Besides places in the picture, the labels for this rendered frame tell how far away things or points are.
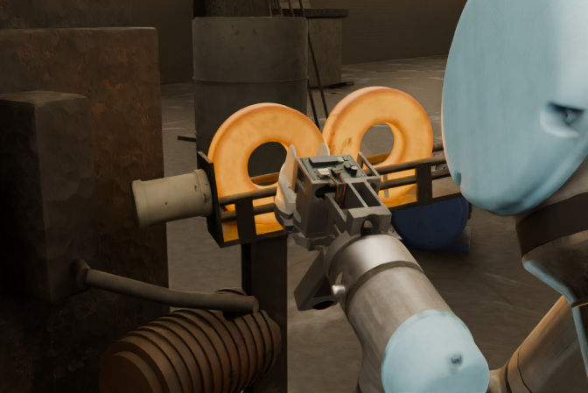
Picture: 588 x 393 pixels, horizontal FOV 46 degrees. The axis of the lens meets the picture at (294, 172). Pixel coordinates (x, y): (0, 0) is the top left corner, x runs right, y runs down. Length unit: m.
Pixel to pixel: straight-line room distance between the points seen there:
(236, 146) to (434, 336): 0.42
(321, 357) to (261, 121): 1.14
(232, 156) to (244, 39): 2.44
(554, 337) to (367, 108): 0.44
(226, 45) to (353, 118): 2.43
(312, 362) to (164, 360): 1.10
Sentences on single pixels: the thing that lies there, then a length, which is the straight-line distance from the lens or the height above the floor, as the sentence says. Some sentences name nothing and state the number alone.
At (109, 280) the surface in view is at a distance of 0.82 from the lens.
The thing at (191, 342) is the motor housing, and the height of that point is 0.52.
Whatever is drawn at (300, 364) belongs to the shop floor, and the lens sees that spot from 1.86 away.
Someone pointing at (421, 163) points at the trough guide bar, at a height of 0.70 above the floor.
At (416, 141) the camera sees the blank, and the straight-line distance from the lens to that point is 0.93.
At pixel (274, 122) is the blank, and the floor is 0.76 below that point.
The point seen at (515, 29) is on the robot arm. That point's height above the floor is 0.88.
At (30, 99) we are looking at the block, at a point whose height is 0.80.
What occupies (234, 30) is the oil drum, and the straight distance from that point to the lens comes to 3.27.
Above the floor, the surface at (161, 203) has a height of 0.67.
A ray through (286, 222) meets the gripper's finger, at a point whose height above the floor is 0.69.
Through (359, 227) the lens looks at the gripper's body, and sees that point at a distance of 0.60.
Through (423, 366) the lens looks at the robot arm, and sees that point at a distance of 0.50.
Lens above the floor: 0.89
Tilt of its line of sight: 13 degrees down
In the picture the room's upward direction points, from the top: straight up
